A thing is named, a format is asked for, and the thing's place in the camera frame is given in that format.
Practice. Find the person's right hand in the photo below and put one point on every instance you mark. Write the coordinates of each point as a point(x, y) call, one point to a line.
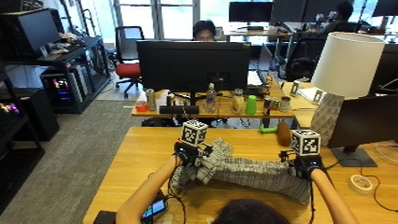
point(307, 165)

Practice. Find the person's left hand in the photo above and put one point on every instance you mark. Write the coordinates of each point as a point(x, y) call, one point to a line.
point(185, 152)

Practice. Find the grey striped cloth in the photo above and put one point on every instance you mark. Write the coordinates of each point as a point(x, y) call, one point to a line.
point(253, 175)

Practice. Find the white marker cube, right glove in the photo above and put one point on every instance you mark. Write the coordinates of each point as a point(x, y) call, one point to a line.
point(305, 142)

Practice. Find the white marker cube, glove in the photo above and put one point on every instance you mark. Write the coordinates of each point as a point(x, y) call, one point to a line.
point(305, 142)
point(193, 132)

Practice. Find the white marker cube, left glove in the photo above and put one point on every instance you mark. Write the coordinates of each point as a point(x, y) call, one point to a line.
point(193, 132)

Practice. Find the brown oval object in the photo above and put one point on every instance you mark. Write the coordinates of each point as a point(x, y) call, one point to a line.
point(283, 133)

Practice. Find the green plastic toy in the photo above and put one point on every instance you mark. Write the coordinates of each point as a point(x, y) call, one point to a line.
point(267, 129)

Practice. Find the light wooden corner desk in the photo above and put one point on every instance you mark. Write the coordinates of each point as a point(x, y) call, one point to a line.
point(305, 109)

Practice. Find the dark drink can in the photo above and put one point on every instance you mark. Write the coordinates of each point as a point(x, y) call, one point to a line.
point(267, 106)

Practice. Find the glass jar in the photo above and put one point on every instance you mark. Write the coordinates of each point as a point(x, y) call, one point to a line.
point(285, 104)

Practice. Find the clear plastic bottle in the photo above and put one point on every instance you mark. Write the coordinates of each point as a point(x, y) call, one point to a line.
point(210, 99)

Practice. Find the beige bottle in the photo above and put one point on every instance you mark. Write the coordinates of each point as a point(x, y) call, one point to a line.
point(237, 102)

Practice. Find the green plastic cup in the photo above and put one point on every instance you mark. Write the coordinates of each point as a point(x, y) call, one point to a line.
point(250, 105)

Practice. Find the white box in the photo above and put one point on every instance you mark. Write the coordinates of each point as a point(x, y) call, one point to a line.
point(162, 97)

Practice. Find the white tape roll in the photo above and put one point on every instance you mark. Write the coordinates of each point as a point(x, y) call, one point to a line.
point(361, 184)

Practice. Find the small printed marker stand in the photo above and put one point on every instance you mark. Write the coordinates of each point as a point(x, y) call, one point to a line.
point(318, 96)
point(294, 88)

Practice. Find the red cup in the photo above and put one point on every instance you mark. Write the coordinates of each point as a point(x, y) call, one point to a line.
point(141, 107)

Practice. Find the black smartphone with lit screen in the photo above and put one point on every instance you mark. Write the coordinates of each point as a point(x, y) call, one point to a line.
point(154, 208)

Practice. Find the black monitor on square stand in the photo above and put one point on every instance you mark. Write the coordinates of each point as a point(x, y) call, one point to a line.
point(366, 121)

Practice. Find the large black monitor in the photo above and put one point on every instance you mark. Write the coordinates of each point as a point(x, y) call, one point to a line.
point(193, 65)

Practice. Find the black office chair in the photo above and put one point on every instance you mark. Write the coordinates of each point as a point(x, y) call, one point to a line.
point(305, 59)

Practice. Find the white table lamp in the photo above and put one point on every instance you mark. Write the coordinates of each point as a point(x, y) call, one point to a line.
point(347, 65)

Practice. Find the small black box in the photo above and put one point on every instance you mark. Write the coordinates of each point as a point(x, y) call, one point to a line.
point(104, 217)

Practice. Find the red office chair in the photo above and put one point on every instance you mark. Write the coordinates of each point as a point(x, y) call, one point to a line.
point(128, 59)

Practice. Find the computer tower with coloured lights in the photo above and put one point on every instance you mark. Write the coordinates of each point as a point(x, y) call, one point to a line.
point(62, 87)

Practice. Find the black side desk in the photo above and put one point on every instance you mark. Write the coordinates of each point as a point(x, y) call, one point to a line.
point(89, 62)

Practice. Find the black background monitor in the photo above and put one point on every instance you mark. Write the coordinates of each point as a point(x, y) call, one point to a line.
point(250, 11)
point(385, 7)
point(306, 11)

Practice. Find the black shelf rack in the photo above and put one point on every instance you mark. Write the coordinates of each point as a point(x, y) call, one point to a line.
point(12, 161)

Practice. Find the black monitor on side desk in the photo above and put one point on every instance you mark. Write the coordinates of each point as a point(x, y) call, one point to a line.
point(31, 31)

